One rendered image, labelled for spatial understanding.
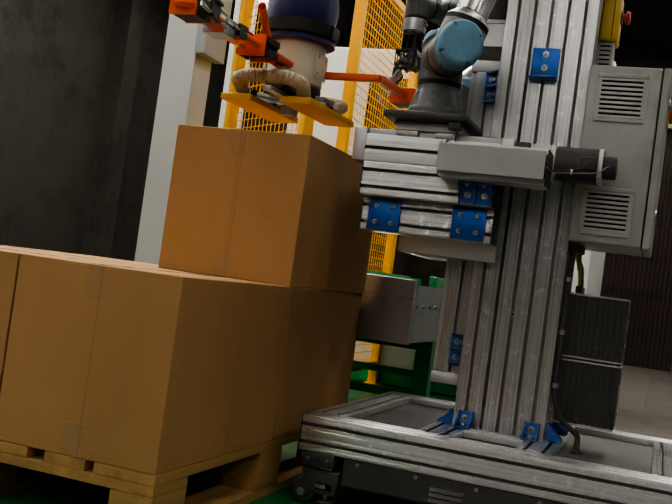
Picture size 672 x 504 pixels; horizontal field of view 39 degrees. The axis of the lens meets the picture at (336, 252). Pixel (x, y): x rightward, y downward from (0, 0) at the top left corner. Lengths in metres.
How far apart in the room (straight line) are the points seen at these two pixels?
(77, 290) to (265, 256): 0.63
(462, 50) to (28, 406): 1.31
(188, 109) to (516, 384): 2.18
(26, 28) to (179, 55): 6.12
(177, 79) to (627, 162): 2.30
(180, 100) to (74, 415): 2.40
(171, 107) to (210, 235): 1.75
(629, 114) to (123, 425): 1.48
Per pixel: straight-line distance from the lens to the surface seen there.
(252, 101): 2.74
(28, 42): 10.34
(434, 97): 2.51
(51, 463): 2.09
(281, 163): 2.49
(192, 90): 4.23
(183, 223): 2.60
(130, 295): 1.97
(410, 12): 3.07
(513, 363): 2.60
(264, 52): 2.61
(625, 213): 2.54
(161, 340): 1.93
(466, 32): 2.41
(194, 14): 2.32
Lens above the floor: 0.58
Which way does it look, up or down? 2 degrees up
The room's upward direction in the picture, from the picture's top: 8 degrees clockwise
